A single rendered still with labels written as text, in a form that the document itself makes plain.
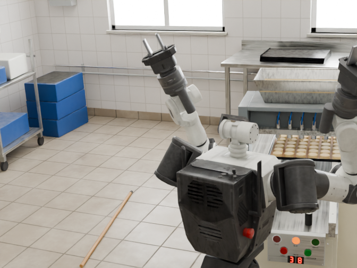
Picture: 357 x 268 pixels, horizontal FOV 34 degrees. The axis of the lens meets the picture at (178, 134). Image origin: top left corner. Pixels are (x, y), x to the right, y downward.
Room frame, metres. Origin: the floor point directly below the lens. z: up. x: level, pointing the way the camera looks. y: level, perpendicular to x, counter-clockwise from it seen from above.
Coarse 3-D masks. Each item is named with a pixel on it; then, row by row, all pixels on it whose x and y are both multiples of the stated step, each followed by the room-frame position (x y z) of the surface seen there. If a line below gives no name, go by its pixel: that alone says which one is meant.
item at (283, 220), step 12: (324, 204) 2.48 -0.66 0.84; (276, 216) 2.38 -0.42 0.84; (288, 216) 2.38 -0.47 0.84; (300, 216) 2.37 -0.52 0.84; (312, 216) 2.37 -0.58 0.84; (324, 216) 2.36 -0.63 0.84; (336, 216) 2.36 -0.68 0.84; (276, 228) 2.28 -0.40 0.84; (288, 228) 2.27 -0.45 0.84; (300, 228) 2.26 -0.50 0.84; (312, 228) 2.26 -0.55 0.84; (324, 228) 2.25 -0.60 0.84; (336, 228) 2.25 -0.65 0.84; (336, 240) 2.20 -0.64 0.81; (264, 252) 2.28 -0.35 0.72; (336, 252) 2.20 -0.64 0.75; (264, 264) 2.28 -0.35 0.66; (276, 264) 2.26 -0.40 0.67; (288, 264) 2.25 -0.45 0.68; (300, 264) 2.24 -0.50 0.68; (336, 264) 2.22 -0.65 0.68
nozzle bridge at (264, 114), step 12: (252, 96) 3.19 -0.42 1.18; (240, 108) 3.00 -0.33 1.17; (252, 108) 2.98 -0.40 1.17; (264, 108) 2.97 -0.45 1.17; (276, 108) 2.95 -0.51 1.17; (288, 108) 2.93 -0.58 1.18; (300, 108) 2.92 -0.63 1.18; (312, 108) 2.90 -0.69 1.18; (252, 120) 3.07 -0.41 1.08; (264, 120) 3.05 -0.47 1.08; (264, 132) 3.00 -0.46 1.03; (276, 132) 2.98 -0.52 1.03; (288, 132) 2.97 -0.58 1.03; (300, 132) 2.95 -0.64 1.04; (312, 132) 2.93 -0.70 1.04
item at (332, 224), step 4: (332, 164) 2.82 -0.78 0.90; (336, 164) 2.81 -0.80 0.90; (332, 204) 2.36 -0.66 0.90; (336, 204) 2.35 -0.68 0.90; (332, 208) 2.31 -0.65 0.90; (336, 208) 2.32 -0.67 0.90; (332, 212) 2.28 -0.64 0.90; (332, 216) 2.24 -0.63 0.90; (332, 220) 2.21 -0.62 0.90; (328, 224) 2.17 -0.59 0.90; (332, 224) 2.17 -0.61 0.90; (332, 228) 2.17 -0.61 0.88; (328, 232) 2.18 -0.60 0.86; (332, 232) 2.17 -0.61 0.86; (328, 236) 2.18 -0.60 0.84; (332, 236) 2.17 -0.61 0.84
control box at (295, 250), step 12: (288, 240) 2.22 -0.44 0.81; (300, 240) 2.21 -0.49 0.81; (324, 240) 2.18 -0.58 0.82; (276, 252) 2.24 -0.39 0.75; (288, 252) 2.22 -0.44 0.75; (300, 252) 2.21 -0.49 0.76; (312, 252) 2.19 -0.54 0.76; (324, 252) 2.18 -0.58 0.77; (312, 264) 2.19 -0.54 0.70; (324, 264) 2.18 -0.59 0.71
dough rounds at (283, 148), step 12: (276, 144) 3.13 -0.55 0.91; (288, 144) 3.10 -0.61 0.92; (300, 144) 3.09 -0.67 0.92; (312, 144) 3.07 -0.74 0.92; (324, 144) 3.06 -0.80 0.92; (336, 144) 3.05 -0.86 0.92; (276, 156) 2.95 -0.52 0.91; (288, 156) 2.93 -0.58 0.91; (300, 156) 2.91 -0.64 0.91; (312, 156) 2.90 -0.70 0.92; (324, 156) 2.88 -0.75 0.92; (336, 156) 2.87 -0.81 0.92
